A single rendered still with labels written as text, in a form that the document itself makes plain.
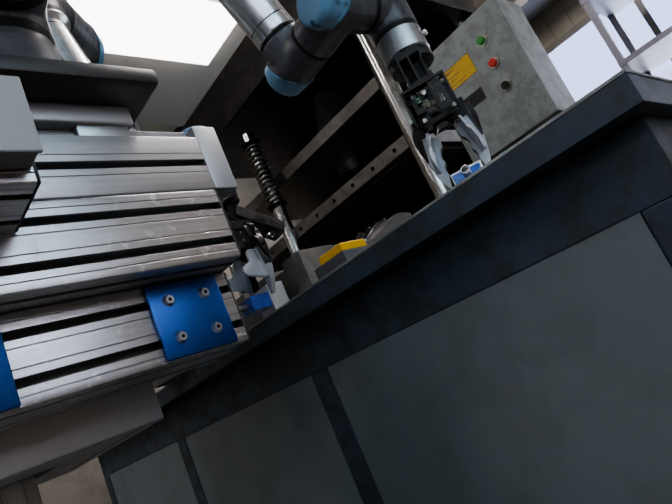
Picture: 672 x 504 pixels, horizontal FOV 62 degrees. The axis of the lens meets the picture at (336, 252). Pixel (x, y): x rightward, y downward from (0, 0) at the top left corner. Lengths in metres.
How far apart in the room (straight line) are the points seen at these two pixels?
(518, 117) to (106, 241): 1.35
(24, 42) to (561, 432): 0.77
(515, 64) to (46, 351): 1.47
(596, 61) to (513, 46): 2.58
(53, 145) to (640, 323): 0.65
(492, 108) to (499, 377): 1.11
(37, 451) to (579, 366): 0.61
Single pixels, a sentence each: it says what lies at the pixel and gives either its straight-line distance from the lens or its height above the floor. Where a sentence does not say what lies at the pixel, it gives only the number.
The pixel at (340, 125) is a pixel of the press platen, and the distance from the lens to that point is 2.12.
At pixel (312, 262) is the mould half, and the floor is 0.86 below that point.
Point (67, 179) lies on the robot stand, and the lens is 0.62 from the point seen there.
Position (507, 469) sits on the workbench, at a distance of 0.85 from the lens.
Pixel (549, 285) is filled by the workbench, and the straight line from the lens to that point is 0.73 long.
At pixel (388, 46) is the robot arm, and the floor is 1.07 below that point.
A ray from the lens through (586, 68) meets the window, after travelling 4.34.
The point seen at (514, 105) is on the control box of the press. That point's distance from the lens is 1.74.
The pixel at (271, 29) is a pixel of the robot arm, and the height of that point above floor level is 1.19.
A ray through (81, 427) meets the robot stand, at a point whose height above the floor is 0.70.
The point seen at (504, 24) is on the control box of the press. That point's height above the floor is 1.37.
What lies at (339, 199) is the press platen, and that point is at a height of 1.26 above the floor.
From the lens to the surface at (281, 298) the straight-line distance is 1.04.
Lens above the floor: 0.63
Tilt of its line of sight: 13 degrees up
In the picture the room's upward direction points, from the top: 24 degrees counter-clockwise
